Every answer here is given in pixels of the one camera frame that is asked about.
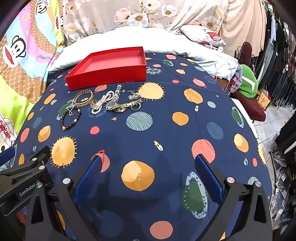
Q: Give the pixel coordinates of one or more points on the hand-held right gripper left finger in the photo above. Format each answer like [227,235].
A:
[90,176]

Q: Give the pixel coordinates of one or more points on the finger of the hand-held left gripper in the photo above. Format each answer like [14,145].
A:
[34,160]
[5,155]

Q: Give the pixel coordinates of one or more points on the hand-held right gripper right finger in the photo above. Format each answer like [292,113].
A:
[208,178]

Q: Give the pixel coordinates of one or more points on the gold wristwatch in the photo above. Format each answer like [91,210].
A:
[120,106]

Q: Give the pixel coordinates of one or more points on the silver wristwatch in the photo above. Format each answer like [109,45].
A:
[118,89]

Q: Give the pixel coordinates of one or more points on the red cardboard box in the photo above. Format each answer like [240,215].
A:
[106,74]

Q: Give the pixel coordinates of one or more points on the navy planet print blanket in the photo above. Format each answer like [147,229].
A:
[161,120]

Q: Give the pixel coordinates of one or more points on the pile of dark plastic bags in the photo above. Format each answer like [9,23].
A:
[283,185]

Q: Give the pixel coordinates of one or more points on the dark red chair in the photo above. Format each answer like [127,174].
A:
[252,109]

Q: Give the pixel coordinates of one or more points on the brown cardboard box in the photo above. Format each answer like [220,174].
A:
[263,99]

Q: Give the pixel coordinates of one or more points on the green cloth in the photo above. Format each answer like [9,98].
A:
[248,85]

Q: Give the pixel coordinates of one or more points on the patterned purple cloth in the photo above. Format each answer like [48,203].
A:
[234,80]

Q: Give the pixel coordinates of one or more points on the colourful monkey print blanket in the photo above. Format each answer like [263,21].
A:
[25,53]

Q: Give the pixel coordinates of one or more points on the rack of hanging clothes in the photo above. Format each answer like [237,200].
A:
[282,53]

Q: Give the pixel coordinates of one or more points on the pink cartoon pillow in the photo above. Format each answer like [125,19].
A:
[196,32]

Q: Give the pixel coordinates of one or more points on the light blue duvet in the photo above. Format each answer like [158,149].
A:
[161,39]

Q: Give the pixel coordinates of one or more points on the grey floral cloth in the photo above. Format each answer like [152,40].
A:
[111,16]

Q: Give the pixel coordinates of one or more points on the beige curtain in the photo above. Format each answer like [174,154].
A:
[242,20]

